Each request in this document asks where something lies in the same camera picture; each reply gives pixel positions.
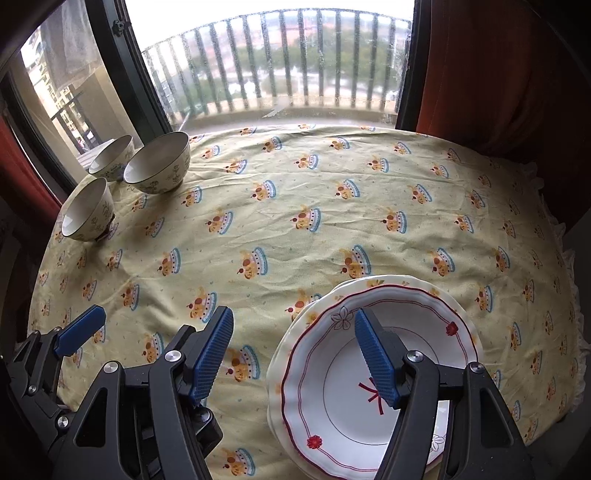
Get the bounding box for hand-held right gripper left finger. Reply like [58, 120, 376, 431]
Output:
[52, 305, 235, 480]

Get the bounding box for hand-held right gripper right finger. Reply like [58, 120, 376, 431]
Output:
[355, 307, 532, 480]

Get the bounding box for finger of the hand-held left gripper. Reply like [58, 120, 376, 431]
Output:
[13, 305, 107, 400]
[187, 402, 224, 462]

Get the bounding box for white plate with red trim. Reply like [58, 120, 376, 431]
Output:
[279, 285, 478, 474]

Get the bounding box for ruffled rim floral plate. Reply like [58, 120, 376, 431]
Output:
[267, 274, 484, 480]

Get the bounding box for small floral ceramic bowl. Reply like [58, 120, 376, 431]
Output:
[88, 135, 136, 182]
[61, 177, 115, 242]

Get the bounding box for large floral ceramic bowl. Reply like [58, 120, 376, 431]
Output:
[123, 131, 191, 195]

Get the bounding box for red curtain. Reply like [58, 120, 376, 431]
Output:
[413, 0, 591, 167]
[0, 115, 63, 213]

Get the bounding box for pale flat object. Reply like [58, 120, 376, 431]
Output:
[78, 137, 116, 164]

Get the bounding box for yellow printed tablecloth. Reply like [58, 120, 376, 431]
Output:
[27, 124, 583, 480]

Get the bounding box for white lace hanging cloth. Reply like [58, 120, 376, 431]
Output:
[44, 0, 100, 88]

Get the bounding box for balcony railing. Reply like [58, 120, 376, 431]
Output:
[51, 8, 414, 148]

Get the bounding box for black window frame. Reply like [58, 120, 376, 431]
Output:
[0, 0, 430, 185]

